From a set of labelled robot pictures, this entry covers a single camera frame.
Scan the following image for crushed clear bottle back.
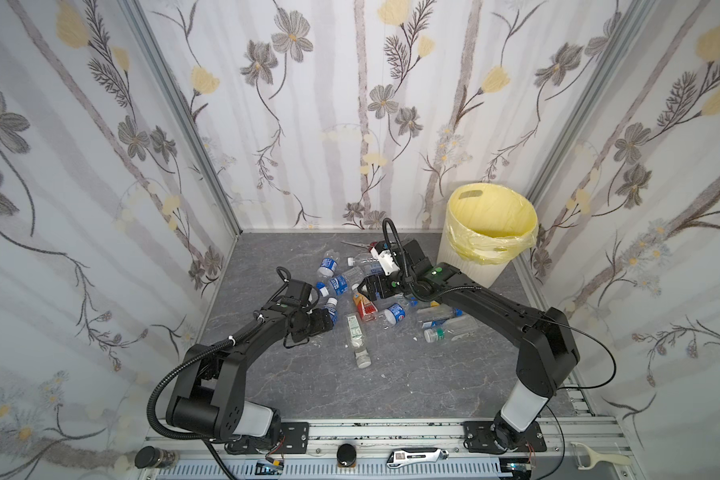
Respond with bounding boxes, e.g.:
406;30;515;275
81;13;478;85
347;252;377;267

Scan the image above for blue label bottle back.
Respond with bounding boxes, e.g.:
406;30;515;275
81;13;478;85
317;250;340;278

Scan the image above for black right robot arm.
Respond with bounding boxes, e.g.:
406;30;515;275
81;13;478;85
360;240;580;454

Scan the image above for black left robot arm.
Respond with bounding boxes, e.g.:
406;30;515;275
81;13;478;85
146;279;334;448

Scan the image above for white ribbed trash bin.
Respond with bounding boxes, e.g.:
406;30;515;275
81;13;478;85
436;182;540;289

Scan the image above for yellow plastic bin liner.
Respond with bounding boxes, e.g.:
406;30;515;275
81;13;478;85
445;182;540;266

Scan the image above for soda water clear bottle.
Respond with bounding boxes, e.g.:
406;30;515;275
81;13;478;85
342;262;384;287

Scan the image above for orange juice bottle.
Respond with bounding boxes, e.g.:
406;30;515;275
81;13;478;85
352;290;378;322

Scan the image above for blue label bottle blue cap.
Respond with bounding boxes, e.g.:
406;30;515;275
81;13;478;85
378;297;419;325

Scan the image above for clear bottle blue cap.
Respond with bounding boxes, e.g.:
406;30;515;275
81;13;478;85
415;304;463;329

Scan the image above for clear bottle white cap green label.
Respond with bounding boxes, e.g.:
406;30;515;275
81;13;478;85
346;313;372;369

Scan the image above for clear bottle green band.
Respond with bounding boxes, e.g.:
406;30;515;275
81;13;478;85
424;315;480;343

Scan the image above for black round knob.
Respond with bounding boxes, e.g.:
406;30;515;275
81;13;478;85
336;443;357;468

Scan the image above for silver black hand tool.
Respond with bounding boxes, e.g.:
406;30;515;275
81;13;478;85
386;447;450;469

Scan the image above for cream plastic peeler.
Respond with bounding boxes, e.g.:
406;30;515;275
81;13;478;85
571;442;632;471

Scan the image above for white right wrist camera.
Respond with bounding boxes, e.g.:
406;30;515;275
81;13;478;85
369;241;399;276

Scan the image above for red handled scissors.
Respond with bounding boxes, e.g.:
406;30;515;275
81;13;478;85
341;240;376;252

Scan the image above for black jar on rail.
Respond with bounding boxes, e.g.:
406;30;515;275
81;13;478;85
134;445;179;469

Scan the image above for white slotted cable duct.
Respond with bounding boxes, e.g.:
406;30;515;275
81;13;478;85
155;458;505;480

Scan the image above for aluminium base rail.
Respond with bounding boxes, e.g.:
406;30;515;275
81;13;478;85
139;416;644;479

